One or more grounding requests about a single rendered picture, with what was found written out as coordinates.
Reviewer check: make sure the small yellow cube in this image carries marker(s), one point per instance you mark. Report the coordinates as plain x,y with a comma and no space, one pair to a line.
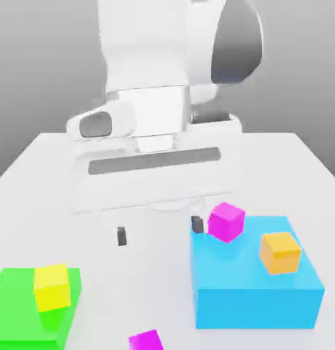
51,289

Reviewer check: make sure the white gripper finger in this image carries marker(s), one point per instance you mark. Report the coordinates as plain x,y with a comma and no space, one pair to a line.
197,224
121,236

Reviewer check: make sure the large blue box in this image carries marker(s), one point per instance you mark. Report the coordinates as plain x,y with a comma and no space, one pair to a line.
255,300

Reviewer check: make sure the small orange cube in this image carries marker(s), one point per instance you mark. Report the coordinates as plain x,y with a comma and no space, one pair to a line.
279,254

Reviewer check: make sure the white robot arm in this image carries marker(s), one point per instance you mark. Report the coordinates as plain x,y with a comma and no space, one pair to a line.
145,54

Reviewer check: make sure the large green box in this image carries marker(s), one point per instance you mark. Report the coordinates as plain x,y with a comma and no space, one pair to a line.
14,314

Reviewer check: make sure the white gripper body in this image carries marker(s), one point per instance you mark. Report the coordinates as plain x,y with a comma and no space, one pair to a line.
156,183

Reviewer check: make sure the small magenta cube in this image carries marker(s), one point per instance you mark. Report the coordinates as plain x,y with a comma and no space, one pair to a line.
226,222
145,341

